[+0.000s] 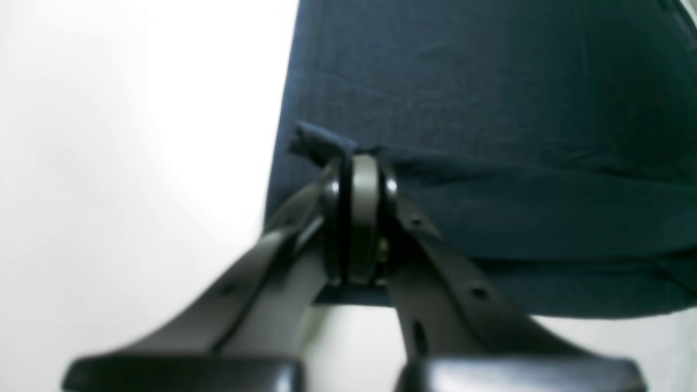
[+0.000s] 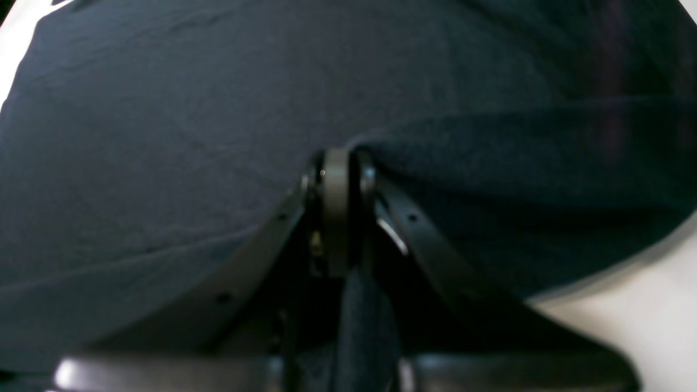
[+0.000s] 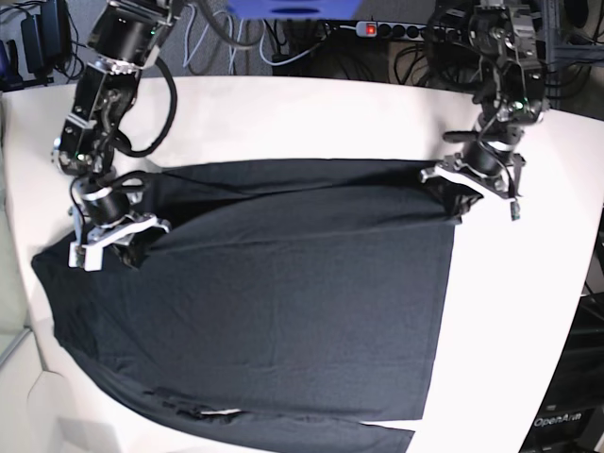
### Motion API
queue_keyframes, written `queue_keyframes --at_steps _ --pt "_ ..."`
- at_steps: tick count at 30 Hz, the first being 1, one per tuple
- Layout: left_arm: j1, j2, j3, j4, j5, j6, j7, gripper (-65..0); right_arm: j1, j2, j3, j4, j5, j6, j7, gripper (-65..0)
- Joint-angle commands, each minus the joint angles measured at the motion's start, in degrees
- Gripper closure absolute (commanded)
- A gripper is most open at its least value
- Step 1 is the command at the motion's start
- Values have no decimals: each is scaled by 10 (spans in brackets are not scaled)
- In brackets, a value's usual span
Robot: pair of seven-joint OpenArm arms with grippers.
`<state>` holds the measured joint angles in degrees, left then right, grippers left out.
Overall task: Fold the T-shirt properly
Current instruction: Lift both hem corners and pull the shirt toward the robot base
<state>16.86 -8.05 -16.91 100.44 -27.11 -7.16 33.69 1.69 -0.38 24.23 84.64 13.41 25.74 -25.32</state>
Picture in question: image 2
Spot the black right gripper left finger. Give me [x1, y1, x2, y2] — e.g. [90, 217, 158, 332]
[54, 152, 327, 391]

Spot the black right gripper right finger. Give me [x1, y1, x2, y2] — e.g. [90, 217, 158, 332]
[354, 152, 640, 391]

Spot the dark navy long-sleeve T-shirt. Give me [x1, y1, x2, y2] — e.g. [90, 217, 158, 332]
[2, 1, 695, 391]

